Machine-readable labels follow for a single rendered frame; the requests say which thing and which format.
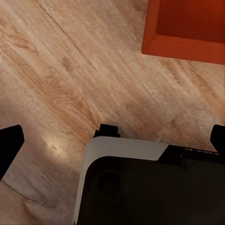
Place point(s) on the storage box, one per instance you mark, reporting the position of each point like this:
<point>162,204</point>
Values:
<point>186,29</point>

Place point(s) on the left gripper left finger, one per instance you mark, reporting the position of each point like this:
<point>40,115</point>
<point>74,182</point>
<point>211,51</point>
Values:
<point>11,141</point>

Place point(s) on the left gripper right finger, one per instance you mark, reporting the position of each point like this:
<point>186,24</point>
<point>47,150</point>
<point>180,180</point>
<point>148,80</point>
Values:
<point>217,138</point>

